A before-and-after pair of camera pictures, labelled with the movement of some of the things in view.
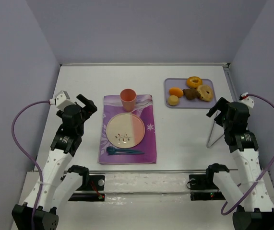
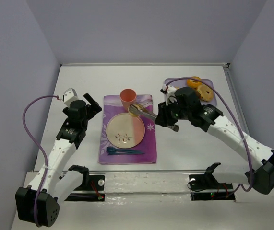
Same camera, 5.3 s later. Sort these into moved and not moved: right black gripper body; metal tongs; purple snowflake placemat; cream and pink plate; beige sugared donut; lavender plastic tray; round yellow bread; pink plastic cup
Moved: right black gripper body; metal tongs; round yellow bread
Not moved: lavender plastic tray; purple snowflake placemat; pink plastic cup; cream and pink plate; beige sugared donut
